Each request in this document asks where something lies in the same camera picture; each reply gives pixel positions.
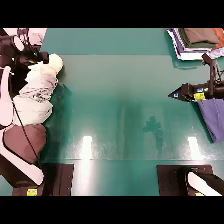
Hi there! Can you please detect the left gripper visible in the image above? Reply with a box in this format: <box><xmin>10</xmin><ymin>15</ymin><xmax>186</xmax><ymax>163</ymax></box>
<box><xmin>18</xmin><ymin>49</ymin><xmax>50</xmax><ymax>66</ymax></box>

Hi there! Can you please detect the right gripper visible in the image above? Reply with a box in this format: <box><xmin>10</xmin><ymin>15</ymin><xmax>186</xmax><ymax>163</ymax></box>
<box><xmin>180</xmin><ymin>82</ymin><xmax>210</xmax><ymax>103</ymax></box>

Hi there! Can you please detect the pink striped garment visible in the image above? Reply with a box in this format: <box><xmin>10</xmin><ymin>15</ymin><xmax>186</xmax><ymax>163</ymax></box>
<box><xmin>19</xmin><ymin>74</ymin><xmax>60</xmax><ymax>102</ymax></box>

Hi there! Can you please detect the white garment with purple edge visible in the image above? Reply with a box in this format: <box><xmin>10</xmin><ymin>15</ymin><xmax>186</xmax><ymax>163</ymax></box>
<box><xmin>167</xmin><ymin>28</ymin><xmax>224</xmax><ymax>62</ymax></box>

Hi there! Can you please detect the lavender garment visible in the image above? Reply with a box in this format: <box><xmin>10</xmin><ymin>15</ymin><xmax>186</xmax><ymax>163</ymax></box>
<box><xmin>208</xmin><ymin>47</ymin><xmax>224</xmax><ymax>60</ymax></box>

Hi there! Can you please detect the dark green garment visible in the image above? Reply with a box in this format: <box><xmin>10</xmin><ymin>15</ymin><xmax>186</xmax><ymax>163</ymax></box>
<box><xmin>178</xmin><ymin>28</ymin><xmax>218</xmax><ymax>50</ymax></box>

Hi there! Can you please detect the brown garment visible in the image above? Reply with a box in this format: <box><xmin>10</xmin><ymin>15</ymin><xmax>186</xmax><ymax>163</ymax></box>
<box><xmin>183</xmin><ymin>28</ymin><xmax>220</xmax><ymax>45</ymax></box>

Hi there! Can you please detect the orange garment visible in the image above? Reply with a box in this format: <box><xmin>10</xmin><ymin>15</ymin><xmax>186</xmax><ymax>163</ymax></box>
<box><xmin>212</xmin><ymin>28</ymin><xmax>224</xmax><ymax>49</ymax></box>

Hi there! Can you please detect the maroon garment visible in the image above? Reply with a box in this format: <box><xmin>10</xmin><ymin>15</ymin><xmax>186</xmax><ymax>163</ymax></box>
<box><xmin>2</xmin><ymin>123</ymin><xmax>48</xmax><ymax>165</ymax></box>

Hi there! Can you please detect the black cable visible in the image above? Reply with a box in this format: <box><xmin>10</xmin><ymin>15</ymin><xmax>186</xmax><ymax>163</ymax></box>
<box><xmin>8</xmin><ymin>66</ymin><xmax>43</xmax><ymax>166</ymax></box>

